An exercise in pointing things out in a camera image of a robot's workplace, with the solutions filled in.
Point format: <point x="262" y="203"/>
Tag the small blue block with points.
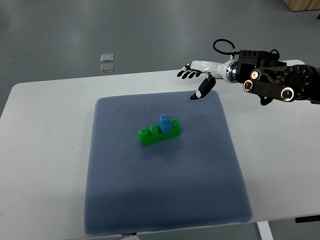
<point x="164" y="124"/>

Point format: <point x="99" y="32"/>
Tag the upper metal floor plate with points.
<point x="106" y="57"/>

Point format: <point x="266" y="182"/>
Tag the metal floor plate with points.
<point x="106" y="57"/>
<point x="107" y="68"/>

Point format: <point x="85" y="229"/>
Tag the long green block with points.
<point x="152" y="135"/>

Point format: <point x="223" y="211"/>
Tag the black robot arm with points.
<point x="262" y="73"/>

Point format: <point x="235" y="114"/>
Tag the black table control panel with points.
<point x="307" y="219"/>

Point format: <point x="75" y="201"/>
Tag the lower metal floor plate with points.
<point x="107" y="68"/>

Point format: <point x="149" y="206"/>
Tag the white table leg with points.
<point x="264" y="230"/>

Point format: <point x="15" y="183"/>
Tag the wooden furniture corner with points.
<point x="302" y="5"/>

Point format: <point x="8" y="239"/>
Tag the blue grey textured mat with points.
<point x="190" y="180"/>

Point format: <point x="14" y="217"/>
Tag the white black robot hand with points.
<point x="213" y="70"/>

